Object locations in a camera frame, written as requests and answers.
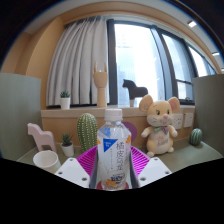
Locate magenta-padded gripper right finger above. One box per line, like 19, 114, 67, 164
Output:
128, 145, 173, 189

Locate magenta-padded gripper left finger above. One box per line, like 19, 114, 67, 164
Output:
54, 145, 100, 189

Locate clear plastic drink bottle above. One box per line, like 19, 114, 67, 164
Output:
96, 108, 133, 191

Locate small plant in white pot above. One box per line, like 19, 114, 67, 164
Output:
59, 133, 75, 158
59, 90, 72, 111

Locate cream white cup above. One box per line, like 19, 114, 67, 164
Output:
32, 149, 62, 174

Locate beige plush mouse toy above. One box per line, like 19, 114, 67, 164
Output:
138, 94, 181, 158

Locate tall green cactus figure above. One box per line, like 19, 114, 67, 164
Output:
76, 112, 99, 154

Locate round purple sign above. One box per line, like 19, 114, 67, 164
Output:
121, 121, 138, 144

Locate pink horse figurine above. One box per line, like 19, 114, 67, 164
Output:
27, 122, 58, 154

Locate round green cactus figure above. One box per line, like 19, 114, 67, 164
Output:
189, 127, 204, 147

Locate green desk partition panel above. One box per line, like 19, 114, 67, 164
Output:
192, 73, 224, 155
0, 72, 43, 160

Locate dark horse figurine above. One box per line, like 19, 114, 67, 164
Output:
121, 78, 149, 108

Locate wooden hand model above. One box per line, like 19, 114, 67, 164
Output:
92, 60, 109, 108

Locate light grey curtain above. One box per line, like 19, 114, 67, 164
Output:
45, 16, 111, 108

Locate dark framed window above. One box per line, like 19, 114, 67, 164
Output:
106, 19, 218, 108

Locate ceiling lights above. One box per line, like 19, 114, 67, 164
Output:
187, 20, 221, 57

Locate white wall socket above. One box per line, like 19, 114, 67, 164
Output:
183, 112, 195, 129
171, 113, 184, 130

